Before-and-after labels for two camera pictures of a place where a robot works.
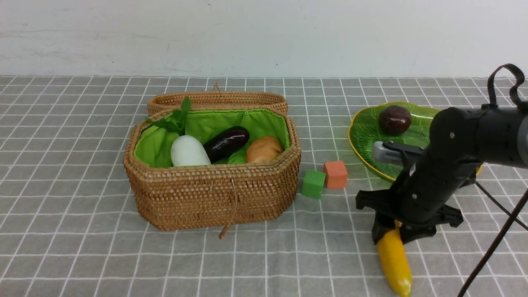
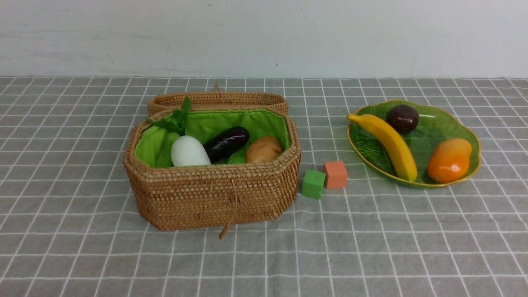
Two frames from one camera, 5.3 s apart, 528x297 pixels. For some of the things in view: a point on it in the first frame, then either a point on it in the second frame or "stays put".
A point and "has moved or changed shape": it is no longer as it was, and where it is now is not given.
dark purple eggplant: [221, 146] stays put
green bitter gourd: [239, 157] stays put
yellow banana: [392, 248] to [396, 142]
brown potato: [265, 149] stays put
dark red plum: [395, 120] has moved or changed shape
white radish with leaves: [185, 150] stays put
